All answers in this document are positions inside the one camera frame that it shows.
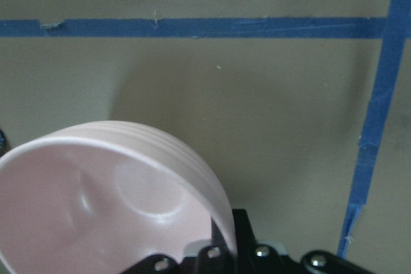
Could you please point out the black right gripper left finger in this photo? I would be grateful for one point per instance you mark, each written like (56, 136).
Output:
(212, 258)

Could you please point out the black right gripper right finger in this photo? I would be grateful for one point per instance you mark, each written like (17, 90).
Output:
(257, 257)

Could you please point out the pink bowl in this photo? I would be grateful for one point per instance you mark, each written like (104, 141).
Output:
(101, 196)

